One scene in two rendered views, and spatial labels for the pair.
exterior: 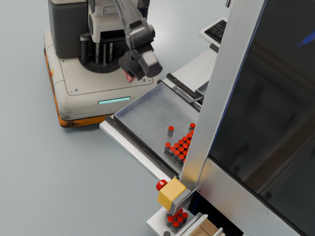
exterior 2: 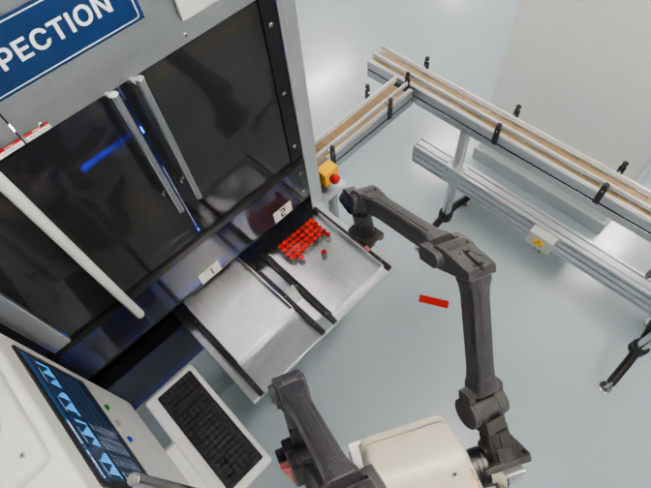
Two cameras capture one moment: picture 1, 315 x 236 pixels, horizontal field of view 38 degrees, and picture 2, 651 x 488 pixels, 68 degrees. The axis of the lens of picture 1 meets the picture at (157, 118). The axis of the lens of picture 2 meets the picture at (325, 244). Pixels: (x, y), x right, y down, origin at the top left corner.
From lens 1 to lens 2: 1.91 m
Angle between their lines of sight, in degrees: 69
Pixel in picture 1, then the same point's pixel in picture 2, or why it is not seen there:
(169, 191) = (329, 165)
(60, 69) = not seen: outside the picture
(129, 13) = (377, 195)
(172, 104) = (320, 293)
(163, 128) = (330, 264)
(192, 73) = (292, 344)
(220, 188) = not seen: hidden behind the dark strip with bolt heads
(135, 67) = not seen: hidden behind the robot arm
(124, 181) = (363, 395)
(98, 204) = (388, 365)
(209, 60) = (267, 368)
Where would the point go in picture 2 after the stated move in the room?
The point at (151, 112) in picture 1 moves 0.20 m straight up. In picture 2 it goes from (343, 282) to (340, 255)
